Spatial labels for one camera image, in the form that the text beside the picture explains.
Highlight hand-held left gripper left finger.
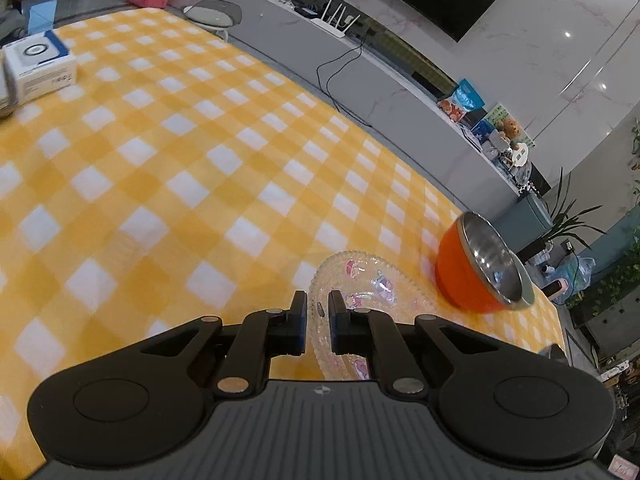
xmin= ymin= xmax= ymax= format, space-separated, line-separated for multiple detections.
xmin=132 ymin=290 xmax=307 ymax=397

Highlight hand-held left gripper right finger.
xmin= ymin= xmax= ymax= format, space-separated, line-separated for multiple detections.
xmin=327 ymin=289 xmax=501 ymax=396

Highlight clear glass cartoon print plate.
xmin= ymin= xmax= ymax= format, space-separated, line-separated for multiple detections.
xmin=307 ymin=251 xmax=441 ymax=381

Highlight orange steel-lined bowl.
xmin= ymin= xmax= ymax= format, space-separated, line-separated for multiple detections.
xmin=434 ymin=211 xmax=533 ymax=315

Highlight pale green ceramic bowl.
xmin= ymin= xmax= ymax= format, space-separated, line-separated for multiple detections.
xmin=515 ymin=265 xmax=535 ymax=308

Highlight yellow white checked tablecloth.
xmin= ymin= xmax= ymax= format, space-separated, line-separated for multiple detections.
xmin=0 ymin=7 xmax=568 ymax=480

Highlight teal bin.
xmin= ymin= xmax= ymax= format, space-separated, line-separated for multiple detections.
xmin=515 ymin=192 xmax=553 ymax=256

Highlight grey plush toys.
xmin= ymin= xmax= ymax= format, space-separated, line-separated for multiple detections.
xmin=482 ymin=130 xmax=512 ymax=162

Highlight grey television cabinet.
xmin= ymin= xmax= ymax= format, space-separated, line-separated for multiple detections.
xmin=165 ymin=0 xmax=541 ymax=201

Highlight blue plastic bag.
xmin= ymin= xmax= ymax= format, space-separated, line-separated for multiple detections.
xmin=565 ymin=255 xmax=597 ymax=306

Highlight green potted plant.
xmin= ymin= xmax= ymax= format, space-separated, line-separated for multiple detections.
xmin=545 ymin=170 xmax=606 ymax=251

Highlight blue snack bag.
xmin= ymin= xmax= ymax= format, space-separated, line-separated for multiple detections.
xmin=437 ymin=79 xmax=487 ymax=123

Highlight leafy green vine plants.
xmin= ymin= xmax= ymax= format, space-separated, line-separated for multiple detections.
xmin=570 ymin=120 xmax=640 ymax=321

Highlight white wifi router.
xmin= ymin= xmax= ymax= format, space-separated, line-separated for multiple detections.
xmin=311 ymin=2 xmax=362 ymax=40

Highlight round grey stool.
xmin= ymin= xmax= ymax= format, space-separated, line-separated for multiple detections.
xmin=182 ymin=0 xmax=243 ymax=43

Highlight white blue cardboard box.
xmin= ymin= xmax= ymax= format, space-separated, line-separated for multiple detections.
xmin=2 ymin=30 xmax=78 ymax=98

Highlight white grey device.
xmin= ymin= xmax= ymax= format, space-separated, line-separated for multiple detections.
xmin=0 ymin=52 xmax=26 ymax=118

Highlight black power cable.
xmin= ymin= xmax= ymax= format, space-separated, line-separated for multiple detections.
xmin=316 ymin=35 xmax=373 ymax=128

